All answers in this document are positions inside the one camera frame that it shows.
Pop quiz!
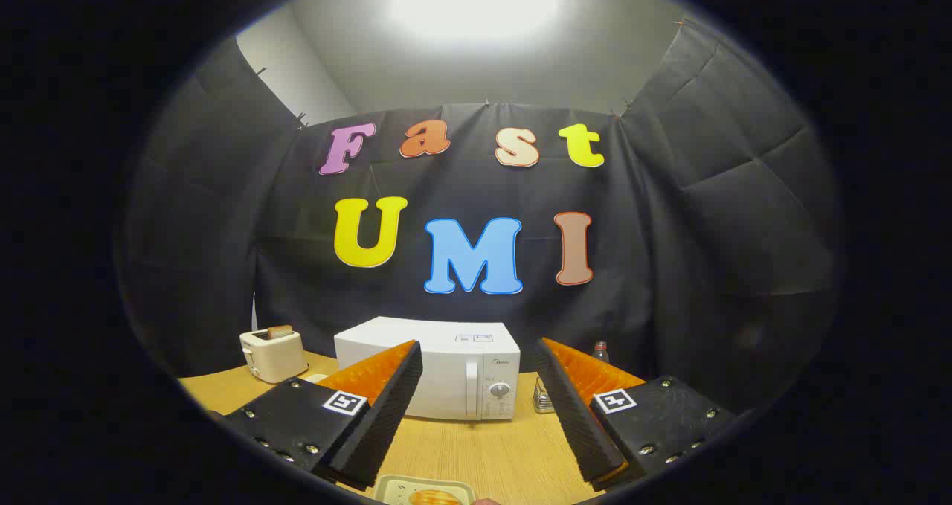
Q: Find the white square plate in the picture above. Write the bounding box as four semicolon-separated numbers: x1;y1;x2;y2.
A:
374;475;477;505

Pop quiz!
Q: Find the cream white toaster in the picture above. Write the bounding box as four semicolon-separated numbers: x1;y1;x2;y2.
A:
239;327;309;384

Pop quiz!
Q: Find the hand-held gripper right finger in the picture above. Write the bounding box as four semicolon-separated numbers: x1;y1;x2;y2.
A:
535;338;744;485

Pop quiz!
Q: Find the white microwave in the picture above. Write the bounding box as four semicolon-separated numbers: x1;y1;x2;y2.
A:
335;316;521;422

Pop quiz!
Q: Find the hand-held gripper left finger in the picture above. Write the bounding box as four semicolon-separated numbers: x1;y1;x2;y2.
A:
216;339;423;491

